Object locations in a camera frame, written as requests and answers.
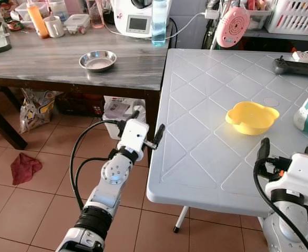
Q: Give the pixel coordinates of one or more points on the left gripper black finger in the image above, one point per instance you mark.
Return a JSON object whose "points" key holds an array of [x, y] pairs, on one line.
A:
{"points": [[134, 115], [159, 135]]}

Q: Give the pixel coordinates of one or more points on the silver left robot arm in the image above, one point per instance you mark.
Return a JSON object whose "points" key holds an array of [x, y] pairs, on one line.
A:
{"points": [[109, 184]]}

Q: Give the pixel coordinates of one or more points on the white box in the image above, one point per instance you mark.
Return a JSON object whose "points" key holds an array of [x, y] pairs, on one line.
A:
{"points": [[123, 113]]}

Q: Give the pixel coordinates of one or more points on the yellow plastic bowl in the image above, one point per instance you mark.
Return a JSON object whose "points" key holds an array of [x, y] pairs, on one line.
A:
{"points": [[251, 118]]}

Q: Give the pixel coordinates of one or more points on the white plastic folding table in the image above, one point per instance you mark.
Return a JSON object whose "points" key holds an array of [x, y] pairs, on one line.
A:
{"points": [[206, 131]]}

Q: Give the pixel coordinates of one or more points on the stainless steel bowl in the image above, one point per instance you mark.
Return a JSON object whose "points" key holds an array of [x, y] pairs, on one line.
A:
{"points": [[98, 62]]}

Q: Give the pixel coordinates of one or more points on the black handheld controller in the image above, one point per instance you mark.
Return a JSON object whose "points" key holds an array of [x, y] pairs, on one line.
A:
{"points": [[296, 67]]}

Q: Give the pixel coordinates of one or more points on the blue capped water bottle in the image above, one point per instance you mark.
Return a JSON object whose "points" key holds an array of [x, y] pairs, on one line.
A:
{"points": [[159, 26]]}

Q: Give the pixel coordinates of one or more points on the white food processor machine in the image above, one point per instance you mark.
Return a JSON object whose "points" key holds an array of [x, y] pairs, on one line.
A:
{"points": [[135, 21]]}

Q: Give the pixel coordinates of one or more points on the white power adapter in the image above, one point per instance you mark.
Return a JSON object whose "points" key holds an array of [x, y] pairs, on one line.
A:
{"points": [[306, 55]]}

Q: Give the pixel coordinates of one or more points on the printed plastic bag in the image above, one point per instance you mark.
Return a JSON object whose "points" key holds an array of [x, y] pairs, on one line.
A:
{"points": [[38, 110]]}

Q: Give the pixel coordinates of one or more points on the grey wooden table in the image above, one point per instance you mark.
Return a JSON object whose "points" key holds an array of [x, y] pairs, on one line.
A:
{"points": [[49, 60]]}

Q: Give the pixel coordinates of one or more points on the pink drinking bottle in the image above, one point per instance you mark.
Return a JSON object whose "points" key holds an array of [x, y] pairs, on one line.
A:
{"points": [[99, 14]]}

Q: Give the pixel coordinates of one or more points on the small grey lidded container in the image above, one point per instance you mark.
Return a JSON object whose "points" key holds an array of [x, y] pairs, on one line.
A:
{"points": [[77, 24]]}

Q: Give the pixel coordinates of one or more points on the white mug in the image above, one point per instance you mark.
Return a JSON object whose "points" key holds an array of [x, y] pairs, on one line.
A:
{"points": [[54, 27]]}

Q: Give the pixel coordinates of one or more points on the pink round fan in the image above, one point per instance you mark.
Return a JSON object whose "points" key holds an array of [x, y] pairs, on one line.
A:
{"points": [[233, 27]]}

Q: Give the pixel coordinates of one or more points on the clear plastic tub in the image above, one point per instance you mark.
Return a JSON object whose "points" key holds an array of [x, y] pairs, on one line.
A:
{"points": [[259, 20]]}

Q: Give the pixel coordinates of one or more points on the clear bottle orange cap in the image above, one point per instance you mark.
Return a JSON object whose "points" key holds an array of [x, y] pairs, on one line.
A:
{"points": [[58, 8]]}

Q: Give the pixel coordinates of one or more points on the white plastic basket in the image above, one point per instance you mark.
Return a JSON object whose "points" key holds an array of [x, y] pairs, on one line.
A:
{"points": [[296, 18]]}

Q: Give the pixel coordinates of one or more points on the orange sauce squeeze bottle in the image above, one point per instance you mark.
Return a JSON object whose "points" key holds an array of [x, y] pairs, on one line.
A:
{"points": [[38, 22]]}

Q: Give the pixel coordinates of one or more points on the red tin can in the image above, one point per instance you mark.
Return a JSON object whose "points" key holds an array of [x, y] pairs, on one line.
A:
{"points": [[14, 25]]}

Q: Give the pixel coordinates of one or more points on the clear plastic food container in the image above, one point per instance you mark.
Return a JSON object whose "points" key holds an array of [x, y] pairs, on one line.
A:
{"points": [[21, 11]]}

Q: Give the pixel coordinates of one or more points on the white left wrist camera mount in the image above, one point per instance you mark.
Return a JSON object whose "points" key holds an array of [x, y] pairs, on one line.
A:
{"points": [[133, 137]]}

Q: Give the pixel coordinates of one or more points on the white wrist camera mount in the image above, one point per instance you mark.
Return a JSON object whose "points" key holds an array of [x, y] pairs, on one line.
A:
{"points": [[133, 137], [301, 173]]}

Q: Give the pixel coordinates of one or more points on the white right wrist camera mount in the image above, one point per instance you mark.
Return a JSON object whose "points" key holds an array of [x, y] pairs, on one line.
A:
{"points": [[301, 173]]}

